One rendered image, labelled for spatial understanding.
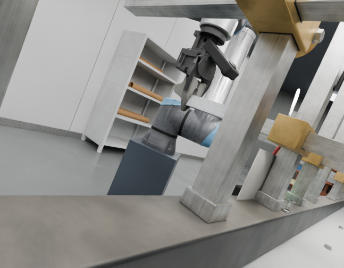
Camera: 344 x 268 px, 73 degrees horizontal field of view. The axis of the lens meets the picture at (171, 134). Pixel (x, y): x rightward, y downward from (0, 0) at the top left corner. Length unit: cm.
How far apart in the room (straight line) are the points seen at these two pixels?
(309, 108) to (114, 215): 42
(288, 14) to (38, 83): 279
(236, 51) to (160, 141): 58
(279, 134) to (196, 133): 73
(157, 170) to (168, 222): 91
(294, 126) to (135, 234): 33
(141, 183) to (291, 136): 85
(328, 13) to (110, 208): 26
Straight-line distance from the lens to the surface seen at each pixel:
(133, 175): 117
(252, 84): 28
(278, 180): 51
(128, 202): 24
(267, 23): 28
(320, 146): 46
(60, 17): 295
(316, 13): 27
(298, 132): 43
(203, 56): 60
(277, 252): 57
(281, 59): 28
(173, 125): 115
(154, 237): 20
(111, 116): 294
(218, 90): 117
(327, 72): 54
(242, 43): 126
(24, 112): 298
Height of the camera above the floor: 79
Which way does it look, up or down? 5 degrees down
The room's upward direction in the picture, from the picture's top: 23 degrees clockwise
